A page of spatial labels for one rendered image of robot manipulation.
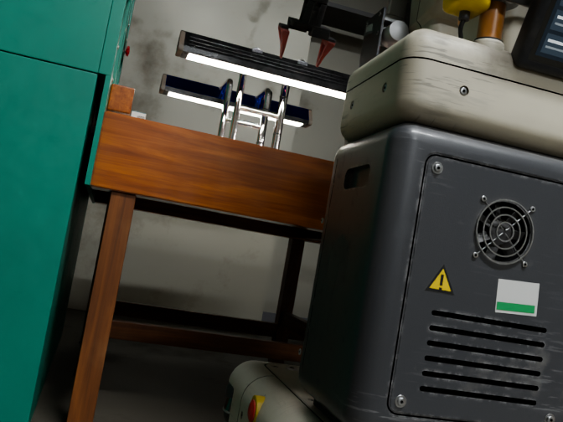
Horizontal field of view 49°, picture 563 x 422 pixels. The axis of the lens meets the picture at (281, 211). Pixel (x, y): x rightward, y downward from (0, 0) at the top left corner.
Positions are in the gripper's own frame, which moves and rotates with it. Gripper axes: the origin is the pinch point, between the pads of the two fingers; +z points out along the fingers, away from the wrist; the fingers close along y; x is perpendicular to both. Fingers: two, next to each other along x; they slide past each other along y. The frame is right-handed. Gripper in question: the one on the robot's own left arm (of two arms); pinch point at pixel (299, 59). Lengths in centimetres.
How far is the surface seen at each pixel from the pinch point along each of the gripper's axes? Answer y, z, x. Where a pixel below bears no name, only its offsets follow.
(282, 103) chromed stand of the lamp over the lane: -9, 23, -47
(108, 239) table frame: 38, 49, 21
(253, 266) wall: -45, 152, -167
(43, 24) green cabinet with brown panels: 61, 6, 5
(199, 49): 23.1, 9.3, -31.3
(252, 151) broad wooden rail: 7.2, 24.0, 8.2
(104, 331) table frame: 35, 69, 31
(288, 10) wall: -38, 9, -240
